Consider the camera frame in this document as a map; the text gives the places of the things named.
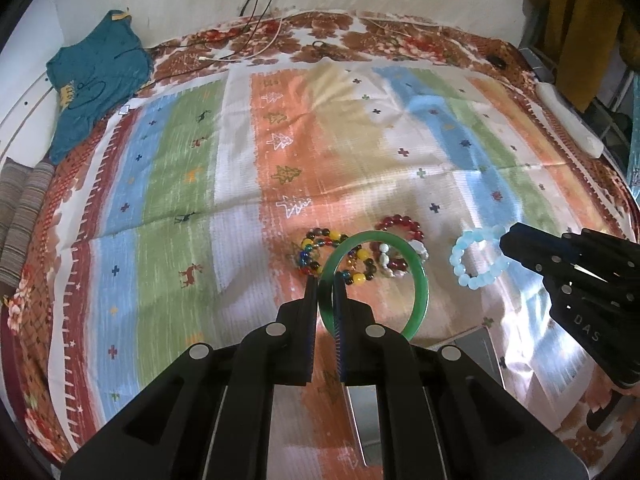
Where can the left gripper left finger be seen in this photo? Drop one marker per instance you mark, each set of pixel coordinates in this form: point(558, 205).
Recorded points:
point(208, 415)

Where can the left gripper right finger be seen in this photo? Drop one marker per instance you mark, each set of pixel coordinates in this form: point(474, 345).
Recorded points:
point(442, 416)

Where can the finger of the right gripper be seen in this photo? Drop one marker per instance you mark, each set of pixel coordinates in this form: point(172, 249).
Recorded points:
point(536, 255)
point(537, 239)

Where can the green jade bangle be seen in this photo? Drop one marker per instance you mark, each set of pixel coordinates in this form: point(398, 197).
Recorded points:
point(415, 265)

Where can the person hand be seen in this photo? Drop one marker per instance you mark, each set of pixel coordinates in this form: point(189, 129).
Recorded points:
point(605, 400)

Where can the brown floral bed sheet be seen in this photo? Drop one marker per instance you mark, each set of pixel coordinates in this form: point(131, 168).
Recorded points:
point(30, 309)

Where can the white oblong object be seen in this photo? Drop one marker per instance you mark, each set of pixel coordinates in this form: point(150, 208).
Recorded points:
point(581, 134)

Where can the mustard brown hanging garment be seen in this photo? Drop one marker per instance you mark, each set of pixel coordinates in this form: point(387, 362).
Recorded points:
point(579, 38)

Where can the striped grey pillow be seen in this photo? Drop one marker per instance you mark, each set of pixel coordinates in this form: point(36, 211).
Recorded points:
point(22, 195)

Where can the white headboard with ornament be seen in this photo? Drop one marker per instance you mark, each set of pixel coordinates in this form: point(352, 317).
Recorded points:
point(27, 128)

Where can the teal shirt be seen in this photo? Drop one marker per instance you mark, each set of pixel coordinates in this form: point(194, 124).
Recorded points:
point(101, 72)

